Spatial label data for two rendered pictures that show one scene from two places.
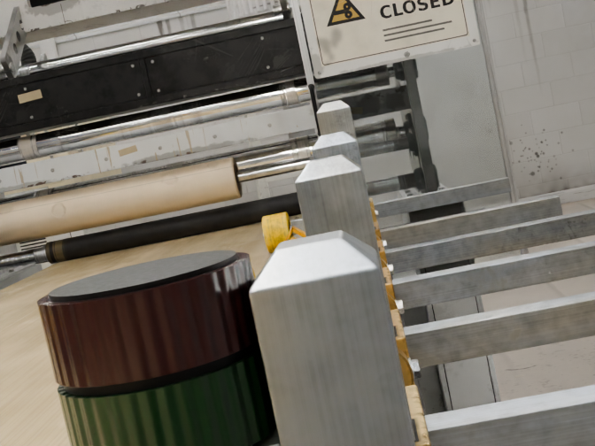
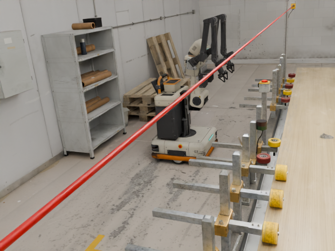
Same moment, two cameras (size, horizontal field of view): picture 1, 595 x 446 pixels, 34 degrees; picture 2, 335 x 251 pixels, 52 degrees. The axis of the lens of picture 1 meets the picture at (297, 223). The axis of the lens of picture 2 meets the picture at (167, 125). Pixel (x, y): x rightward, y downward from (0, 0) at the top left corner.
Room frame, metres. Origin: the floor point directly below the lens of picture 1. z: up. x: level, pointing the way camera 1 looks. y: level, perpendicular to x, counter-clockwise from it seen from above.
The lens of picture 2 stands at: (2.22, 0.13, 1.81)
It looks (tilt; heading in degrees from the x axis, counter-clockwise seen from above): 20 degrees down; 199
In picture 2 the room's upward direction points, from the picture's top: 5 degrees counter-clockwise
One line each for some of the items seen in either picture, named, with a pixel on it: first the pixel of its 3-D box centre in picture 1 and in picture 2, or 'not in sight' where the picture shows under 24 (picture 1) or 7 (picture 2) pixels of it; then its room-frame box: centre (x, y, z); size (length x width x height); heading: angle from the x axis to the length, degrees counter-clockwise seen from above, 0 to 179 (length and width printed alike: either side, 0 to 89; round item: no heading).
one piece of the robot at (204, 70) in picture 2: not in sight; (205, 75); (-1.50, -0.65, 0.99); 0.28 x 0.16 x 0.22; 176
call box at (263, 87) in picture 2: not in sight; (264, 86); (-0.24, 0.04, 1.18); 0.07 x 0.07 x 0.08; 86
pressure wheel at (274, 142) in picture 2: not in sight; (274, 147); (0.07, 0.12, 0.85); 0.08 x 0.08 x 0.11
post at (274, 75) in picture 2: not in sight; (273, 95); (-0.98, 0.09, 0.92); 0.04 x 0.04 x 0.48; 86
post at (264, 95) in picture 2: not in sight; (263, 121); (-0.24, 0.04, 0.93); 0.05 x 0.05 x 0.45; 86
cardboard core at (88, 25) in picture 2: not in sight; (83, 26); (-1.78, -2.26, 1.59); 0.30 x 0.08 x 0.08; 86
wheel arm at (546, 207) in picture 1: (444, 226); not in sight; (1.55, -0.23, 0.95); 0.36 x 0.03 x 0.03; 86
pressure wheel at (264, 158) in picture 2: not in sight; (263, 163); (0.31, 0.06, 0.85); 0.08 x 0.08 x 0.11
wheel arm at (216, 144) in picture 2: not in sight; (244, 147); (0.05, -0.08, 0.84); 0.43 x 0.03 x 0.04; 86
